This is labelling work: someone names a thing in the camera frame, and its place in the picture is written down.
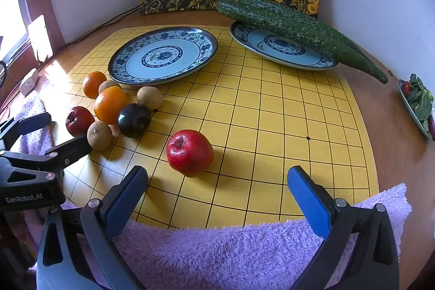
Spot brown round fruit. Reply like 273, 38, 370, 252
87, 121, 113, 152
137, 86, 163, 110
98, 80, 122, 95

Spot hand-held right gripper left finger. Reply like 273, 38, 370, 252
36, 165, 149, 290

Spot purple fluffy towel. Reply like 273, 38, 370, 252
0, 95, 412, 290

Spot white plug block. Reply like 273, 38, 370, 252
19, 68, 38, 94

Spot large orange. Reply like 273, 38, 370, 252
94, 86, 130, 125

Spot large red apple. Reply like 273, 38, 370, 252
166, 129, 215, 178

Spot green cucumber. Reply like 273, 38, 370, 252
238, 0, 363, 57
216, 0, 389, 84

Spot green leafy vegetable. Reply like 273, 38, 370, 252
406, 73, 434, 122

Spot white dish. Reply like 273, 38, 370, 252
397, 77, 435, 142

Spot yellow grid game board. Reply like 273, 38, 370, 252
51, 26, 379, 231

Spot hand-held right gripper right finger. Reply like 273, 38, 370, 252
287, 165, 400, 290

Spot black cable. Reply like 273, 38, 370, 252
64, 5, 141, 45
56, 10, 141, 51

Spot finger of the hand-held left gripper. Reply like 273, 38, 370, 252
0, 135, 93, 180
0, 111, 52, 155

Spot small orange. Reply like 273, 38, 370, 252
82, 71, 107, 99

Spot dark purple plum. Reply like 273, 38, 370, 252
117, 103, 152, 139

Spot small red apple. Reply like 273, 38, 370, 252
66, 106, 96, 137

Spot blue patterned porcelain plate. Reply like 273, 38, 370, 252
229, 20, 338, 71
108, 26, 219, 86

